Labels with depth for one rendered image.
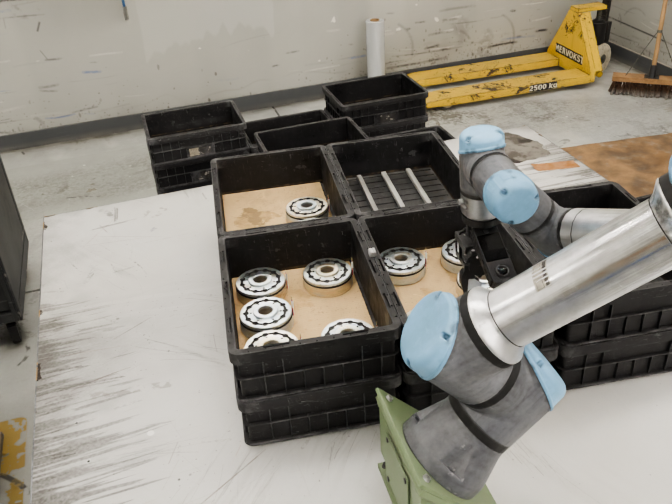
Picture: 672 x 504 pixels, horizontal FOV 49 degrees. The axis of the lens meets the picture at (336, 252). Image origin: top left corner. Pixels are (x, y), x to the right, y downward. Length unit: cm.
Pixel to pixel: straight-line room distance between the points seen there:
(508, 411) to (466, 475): 12
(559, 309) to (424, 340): 18
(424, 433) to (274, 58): 385
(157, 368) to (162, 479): 31
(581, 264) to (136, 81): 398
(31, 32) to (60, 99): 41
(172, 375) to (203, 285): 33
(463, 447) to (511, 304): 25
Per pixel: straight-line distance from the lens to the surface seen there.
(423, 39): 508
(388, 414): 117
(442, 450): 111
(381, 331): 125
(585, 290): 93
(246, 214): 184
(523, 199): 113
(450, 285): 154
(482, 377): 102
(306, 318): 146
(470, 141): 121
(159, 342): 168
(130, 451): 145
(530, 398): 109
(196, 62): 469
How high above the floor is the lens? 171
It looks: 32 degrees down
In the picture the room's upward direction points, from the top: 4 degrees counter-clockwise
